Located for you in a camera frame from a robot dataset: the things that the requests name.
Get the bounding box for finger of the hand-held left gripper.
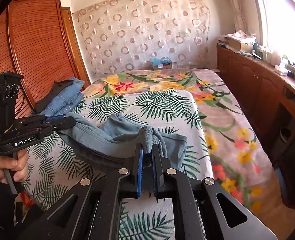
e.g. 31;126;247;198
46;116;77;132
44;114;68;121

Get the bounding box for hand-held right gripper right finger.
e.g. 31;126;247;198
151;144;278;240

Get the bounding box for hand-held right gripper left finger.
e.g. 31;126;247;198
20;144;144;240

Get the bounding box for blue denim shorts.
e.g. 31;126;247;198
56;112;188;172

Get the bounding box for folded black pants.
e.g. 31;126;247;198
34;80;74;113

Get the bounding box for folded blue jeans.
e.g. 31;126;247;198
31;91;85;117
60;77;86;98

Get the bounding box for leaf print blanket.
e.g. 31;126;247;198
14;89;214;240

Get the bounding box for wooden slatted wardrobe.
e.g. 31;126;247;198
0;0;90;140

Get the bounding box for small cardboard box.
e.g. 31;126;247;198
151;61;173;70

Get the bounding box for blue plastic bag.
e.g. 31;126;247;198
151;56;170;65

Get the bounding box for wooden sideboard cabinet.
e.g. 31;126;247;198
216;44;295;180

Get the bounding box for large cardboard box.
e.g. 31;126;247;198
227;37;253;53

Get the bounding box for white patterned cloth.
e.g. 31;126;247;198
231;30;256;43

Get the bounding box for pale window curtain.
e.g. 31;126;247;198
216;0;248;33

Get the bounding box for window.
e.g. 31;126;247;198
249;0;295;65

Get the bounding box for circle pattern wall curtain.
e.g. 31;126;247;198
73;0;210;74

